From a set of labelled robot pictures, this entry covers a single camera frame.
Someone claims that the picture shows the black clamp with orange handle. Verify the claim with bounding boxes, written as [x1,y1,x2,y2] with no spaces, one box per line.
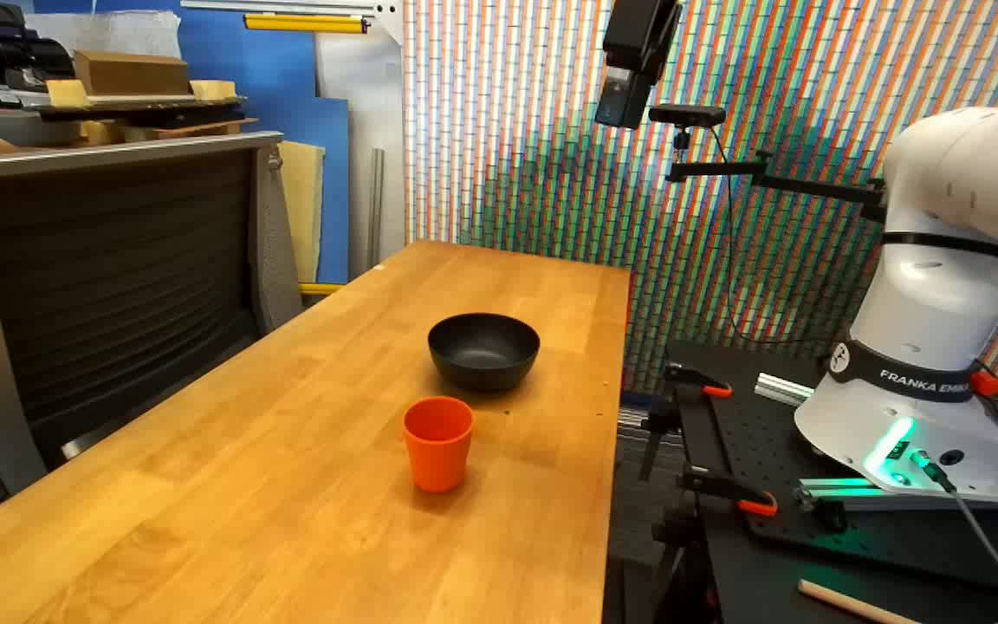
[653,462,783,583]
[637,361,740,480]

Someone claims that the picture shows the silver aluminium profile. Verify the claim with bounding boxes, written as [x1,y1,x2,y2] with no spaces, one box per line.
[751,371,817,410]

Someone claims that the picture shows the wooden box on cart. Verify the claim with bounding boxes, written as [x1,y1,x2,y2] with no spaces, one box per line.
[70,47,198,100]

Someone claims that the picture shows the yellow bar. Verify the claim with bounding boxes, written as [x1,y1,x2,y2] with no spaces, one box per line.
[242,11,371,38]

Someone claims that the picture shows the black bowl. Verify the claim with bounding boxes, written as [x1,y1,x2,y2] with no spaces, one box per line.
[426,309,545,394]

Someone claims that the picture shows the black bag on cart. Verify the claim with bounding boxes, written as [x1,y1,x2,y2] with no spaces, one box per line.
[0,4,77,94]

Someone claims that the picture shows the colourful striped backdrop curtain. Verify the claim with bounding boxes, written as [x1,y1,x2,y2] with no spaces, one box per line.
[398,0,998,397]

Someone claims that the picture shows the orange plastic cup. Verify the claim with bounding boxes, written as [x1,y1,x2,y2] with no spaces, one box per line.
[398,390,481,498]

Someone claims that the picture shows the grey cart with dark panel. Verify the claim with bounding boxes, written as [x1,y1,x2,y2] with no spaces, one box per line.
[0,128,305,498]

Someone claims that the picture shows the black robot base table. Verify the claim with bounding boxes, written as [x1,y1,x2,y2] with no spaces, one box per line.
[664,339,998,624]

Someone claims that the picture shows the wooden stick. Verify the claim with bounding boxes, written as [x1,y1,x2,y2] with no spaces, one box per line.
[799,574,927,624]

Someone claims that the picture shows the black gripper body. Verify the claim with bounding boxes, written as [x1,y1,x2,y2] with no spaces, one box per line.
[603,0,688,81]

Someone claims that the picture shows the beige foam board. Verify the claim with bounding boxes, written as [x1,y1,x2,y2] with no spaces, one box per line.
[274,140,331,287]

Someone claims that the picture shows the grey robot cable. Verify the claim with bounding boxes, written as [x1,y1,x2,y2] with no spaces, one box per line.
[927,455,998,624]

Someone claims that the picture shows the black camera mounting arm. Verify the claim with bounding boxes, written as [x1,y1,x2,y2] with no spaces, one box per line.
[667,125,886,223]

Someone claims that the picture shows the black camera on mount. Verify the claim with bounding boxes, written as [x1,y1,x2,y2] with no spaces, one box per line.
[649,100,731,131]

